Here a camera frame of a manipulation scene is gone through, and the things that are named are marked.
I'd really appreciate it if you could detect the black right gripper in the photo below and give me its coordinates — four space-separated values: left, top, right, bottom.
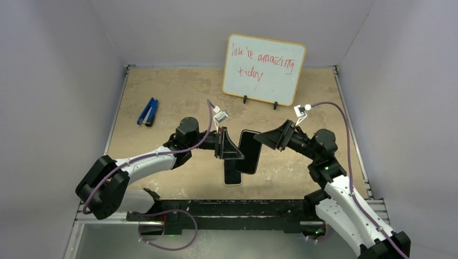
254 119 319 161

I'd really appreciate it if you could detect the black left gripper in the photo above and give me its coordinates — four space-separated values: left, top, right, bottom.
187 127 244 160

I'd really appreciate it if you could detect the silver phone black screen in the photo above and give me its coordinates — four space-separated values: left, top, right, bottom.
237 131 261 174

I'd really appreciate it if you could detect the purple phone black screen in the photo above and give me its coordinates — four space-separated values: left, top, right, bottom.
224 159 242 186

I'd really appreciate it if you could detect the clear white phone case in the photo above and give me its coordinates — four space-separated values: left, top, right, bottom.
223 159 243 187

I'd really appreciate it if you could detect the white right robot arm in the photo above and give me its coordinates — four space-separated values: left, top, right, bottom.
254 120 411 258

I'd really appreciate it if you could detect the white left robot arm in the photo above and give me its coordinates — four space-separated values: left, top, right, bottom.
75 117 245 220

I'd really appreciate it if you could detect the whiteboard with red writing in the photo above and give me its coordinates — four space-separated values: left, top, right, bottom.
222 34 306 106

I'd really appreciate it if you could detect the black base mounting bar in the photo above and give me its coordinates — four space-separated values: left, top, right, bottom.
126 199 328 237

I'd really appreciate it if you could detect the blue and black stapler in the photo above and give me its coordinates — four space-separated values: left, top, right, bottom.
137 98 159 127

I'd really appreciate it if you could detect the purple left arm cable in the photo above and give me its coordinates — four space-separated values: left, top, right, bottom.
82 99 220 215

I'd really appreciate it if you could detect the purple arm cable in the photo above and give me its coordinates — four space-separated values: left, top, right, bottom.
82 99 220 215
309 101 410 259

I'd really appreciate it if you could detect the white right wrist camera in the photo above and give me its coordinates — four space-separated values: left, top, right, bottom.
293 104 312 126

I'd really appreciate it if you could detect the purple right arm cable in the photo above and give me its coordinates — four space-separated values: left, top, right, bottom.
309 101 410 259

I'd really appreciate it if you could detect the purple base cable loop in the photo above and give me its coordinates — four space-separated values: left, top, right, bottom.
138 209 199 251

